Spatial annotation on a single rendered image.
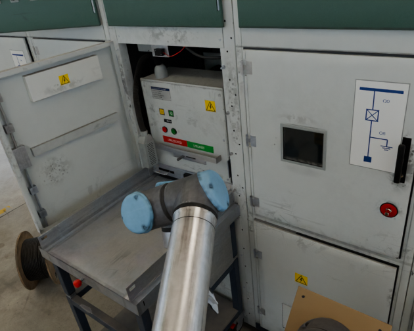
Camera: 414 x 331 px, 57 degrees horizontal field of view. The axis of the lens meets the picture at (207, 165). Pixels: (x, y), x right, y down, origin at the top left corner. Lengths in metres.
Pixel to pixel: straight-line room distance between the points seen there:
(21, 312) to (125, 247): 1.36
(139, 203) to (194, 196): 0.13
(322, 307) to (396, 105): 0.64
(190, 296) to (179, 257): 0.07
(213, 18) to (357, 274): 1.14
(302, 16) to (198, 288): 0.93
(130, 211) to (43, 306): 2.09
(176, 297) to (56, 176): 1.37
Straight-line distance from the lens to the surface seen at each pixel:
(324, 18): 1.30
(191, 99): 1.76
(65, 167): 1.94
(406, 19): 1.24
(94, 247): 1.76
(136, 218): 0.84
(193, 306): 0.65
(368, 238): 1.58
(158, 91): 1.89
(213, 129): 1.75
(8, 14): 2.25
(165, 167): 2.08
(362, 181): 1.45
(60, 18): 2.07
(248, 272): 2.09
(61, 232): 1.88
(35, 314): 2.86
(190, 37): 1.61
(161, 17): 1.66
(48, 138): 1.87
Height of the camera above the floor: 1.90
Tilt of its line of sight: 29 degrees down
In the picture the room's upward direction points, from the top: 7 degrees counter-clockwise
